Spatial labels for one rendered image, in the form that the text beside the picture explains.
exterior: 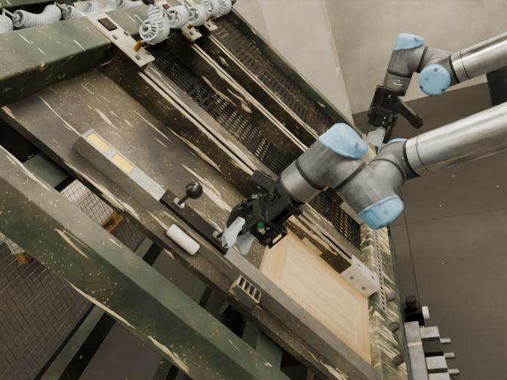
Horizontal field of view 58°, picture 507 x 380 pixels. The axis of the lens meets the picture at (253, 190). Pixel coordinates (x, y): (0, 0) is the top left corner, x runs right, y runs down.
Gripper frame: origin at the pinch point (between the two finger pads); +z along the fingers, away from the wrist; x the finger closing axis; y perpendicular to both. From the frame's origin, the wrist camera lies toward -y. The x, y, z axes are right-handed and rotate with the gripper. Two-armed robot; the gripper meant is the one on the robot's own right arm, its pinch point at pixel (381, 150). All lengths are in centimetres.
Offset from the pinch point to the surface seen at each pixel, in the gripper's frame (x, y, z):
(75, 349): 19, 98, 110
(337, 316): 39, 3, 37
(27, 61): 57, 82, -23
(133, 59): 22, 75, -18
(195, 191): 60, 42, -4
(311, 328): 55, 11, 29
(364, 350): 44, -6, 42
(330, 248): 18.8, 8.5, 28.5
